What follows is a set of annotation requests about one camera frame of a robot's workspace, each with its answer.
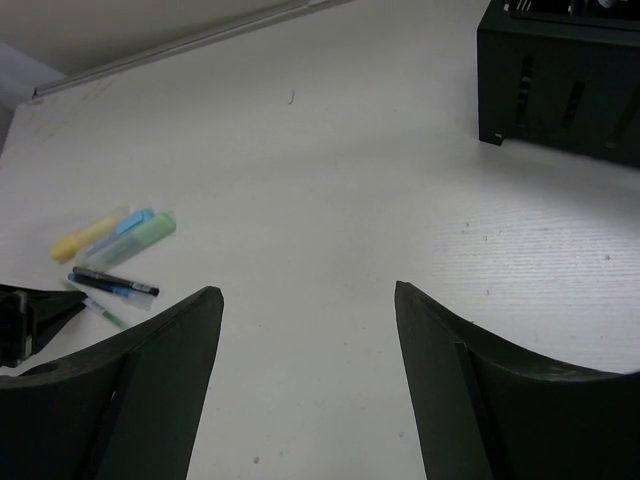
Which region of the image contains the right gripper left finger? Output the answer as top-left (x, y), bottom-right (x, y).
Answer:
top-left (1, 286), bottom-right (223, 479)

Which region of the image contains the black pen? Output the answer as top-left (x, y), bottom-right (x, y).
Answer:
top-left (72, 267), bottom-right (160, 297)

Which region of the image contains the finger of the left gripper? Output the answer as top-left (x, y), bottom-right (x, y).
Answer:
top-left (1, 285), bottom-right (87, 368)

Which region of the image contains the yellow highlighter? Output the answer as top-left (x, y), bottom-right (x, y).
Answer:
top-left (50, 207), bottom-right (130, 263)

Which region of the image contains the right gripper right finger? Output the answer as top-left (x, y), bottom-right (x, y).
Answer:
top-left (395, 282), bottom-right (639, 479)

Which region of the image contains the black two-compartment organizer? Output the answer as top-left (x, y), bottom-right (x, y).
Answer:
top-left (476, 1), bottom-right (639, 168)

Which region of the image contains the blue clear-capped pen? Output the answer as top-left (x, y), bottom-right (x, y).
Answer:
top-left (67, 273), bottom-right (154, 310)

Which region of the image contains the blue highlighter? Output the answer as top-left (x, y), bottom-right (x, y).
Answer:
top-left (76, 208), bottom-right (155, 264)

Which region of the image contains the green clear pen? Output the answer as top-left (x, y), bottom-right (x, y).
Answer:
top-left (66, 280), bottom-right (130, 330)

